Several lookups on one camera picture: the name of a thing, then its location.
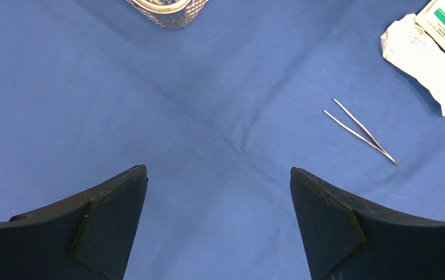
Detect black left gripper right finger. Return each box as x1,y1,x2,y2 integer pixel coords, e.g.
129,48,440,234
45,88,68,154
290,167,445,279

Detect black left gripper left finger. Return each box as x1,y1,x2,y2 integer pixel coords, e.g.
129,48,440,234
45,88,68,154
0,165,148,279

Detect pointed steel tweezers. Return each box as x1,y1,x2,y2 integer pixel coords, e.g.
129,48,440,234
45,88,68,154
323,98,398,166

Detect blue surgical wrap cloth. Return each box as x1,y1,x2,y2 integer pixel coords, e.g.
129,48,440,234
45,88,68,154
0,1,445,279

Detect white gauze roll packet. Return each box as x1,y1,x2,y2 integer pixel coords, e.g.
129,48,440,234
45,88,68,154
380,13,445,117

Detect wire mesh steel tray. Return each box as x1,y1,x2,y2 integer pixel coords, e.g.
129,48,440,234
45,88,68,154
125,0,208,29

